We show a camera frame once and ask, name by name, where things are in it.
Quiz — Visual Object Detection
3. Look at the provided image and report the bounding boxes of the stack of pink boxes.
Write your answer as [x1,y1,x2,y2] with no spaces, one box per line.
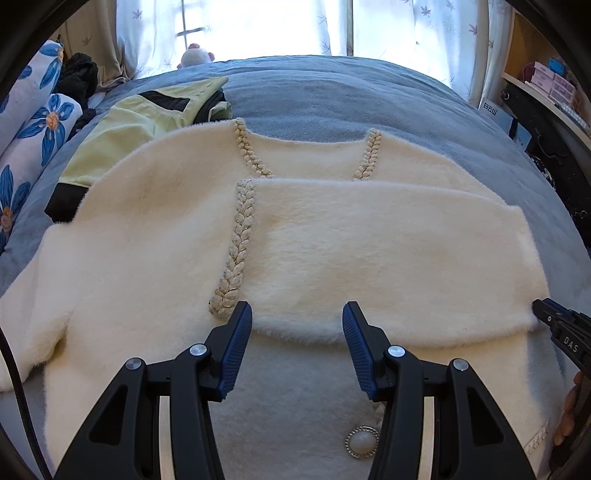
[530,59,580,109]

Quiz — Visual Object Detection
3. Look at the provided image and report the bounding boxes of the beige curtain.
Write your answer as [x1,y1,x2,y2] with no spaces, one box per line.
[62,0,139,89]

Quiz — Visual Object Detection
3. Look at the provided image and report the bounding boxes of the blue floral pillow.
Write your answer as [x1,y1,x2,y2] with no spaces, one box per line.
[0,92,84,252]
[0,41,64,153]

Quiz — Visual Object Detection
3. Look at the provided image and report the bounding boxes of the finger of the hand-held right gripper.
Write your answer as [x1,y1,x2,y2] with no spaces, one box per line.
[532,298,578,334]

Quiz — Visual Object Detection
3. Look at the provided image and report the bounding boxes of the wooden shelf unit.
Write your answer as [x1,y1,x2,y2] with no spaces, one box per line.
[501,9,591,134]

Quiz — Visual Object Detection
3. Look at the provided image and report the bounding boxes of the white cardboard box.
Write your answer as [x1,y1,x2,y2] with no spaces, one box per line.
[478,97,515,137]

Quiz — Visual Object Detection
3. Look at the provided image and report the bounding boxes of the white sheer curtain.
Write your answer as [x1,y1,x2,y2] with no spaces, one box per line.
[353,0,515,109]
[115,0,354,70]

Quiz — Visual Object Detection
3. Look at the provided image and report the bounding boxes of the pink white plush toy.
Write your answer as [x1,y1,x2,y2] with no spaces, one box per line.
[178,43,216,70]

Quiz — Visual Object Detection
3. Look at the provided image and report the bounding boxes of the cream fuzzy coat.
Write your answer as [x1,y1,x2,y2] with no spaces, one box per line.
[0,117,566,480]

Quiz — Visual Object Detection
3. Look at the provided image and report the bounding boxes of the black clothing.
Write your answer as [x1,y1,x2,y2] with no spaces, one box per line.
[58,52,100,130]

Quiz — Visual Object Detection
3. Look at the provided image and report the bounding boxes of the blue-grey blanket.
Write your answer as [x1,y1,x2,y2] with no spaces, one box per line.
[0,54,575,324]

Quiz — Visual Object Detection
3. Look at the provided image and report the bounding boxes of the person's right hand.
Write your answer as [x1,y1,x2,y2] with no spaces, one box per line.
[554,372,584,446]

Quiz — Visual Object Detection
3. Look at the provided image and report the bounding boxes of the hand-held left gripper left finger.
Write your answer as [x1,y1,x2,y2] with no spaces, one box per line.
[54,301,254,480]

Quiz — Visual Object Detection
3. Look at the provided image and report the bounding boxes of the yellow-green jacket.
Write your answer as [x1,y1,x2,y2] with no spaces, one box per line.
[45,76,232,222]

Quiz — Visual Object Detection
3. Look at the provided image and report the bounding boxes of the black cable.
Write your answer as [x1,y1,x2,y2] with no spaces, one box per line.
[0,318,52,480]

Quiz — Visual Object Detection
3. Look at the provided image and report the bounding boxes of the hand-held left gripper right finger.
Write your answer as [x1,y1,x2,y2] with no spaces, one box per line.
[342,301,536,480]

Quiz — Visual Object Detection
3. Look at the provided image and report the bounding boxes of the black white patterned cloth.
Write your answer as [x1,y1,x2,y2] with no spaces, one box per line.
[529,152,561,195]

